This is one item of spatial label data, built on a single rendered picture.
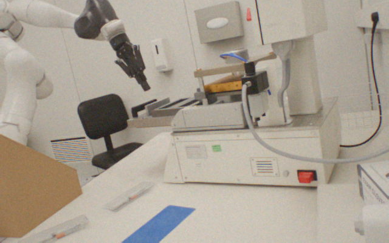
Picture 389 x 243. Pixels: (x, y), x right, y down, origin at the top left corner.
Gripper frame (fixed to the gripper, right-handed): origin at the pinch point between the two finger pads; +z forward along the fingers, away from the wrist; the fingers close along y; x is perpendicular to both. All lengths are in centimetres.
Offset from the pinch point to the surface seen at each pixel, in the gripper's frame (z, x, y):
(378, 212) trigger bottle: 33, 86, -70
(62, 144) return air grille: -19, -117, 200
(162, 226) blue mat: 42, 44, -13
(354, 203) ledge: 54, 37, -56
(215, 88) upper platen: 17.1, 13.4, -31.3
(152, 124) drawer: 16.4, 12.3, -3.0
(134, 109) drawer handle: 7.9, 8.0, 4.1
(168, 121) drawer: 18.4, 12.8, -9.4
